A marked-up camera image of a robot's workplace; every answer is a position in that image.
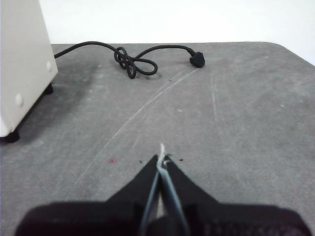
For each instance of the cream Toshiba toaster oven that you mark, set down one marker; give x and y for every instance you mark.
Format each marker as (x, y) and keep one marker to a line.
(22, 61)

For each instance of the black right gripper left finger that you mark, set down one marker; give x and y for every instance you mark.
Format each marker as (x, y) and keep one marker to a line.
(118, 216)

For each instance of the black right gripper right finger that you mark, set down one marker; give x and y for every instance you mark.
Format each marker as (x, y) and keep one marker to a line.
(221, 218)

